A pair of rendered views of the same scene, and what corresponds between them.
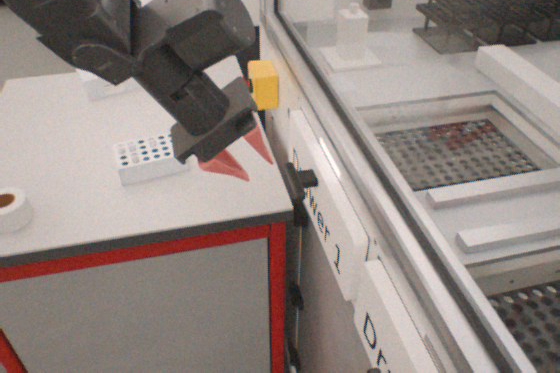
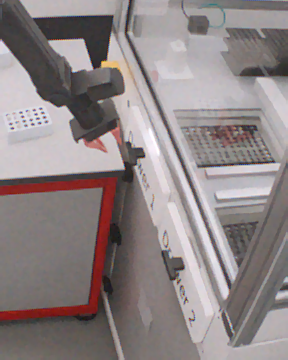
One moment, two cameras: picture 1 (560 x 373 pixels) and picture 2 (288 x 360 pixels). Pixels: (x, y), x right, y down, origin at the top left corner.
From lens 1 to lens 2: 0.84 m
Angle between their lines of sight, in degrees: 9
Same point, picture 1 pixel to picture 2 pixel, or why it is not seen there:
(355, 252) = (162, 198)
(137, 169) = (19, 132)
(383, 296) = (173, 219)
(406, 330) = (182, 234)
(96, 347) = not seen: outside the picture
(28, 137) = not seen: outside the picture
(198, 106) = (91, 116)
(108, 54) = (62, 98)
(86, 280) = not seen: outside the picture
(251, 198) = (96, 159)
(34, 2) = (43, 82)
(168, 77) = (80, 103)
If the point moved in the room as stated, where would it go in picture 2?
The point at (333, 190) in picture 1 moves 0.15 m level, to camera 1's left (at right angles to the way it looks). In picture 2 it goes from (154, 162) to (84, 156)
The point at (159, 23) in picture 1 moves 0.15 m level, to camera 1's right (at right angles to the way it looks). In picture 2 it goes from (83, 83) to (162, 90)
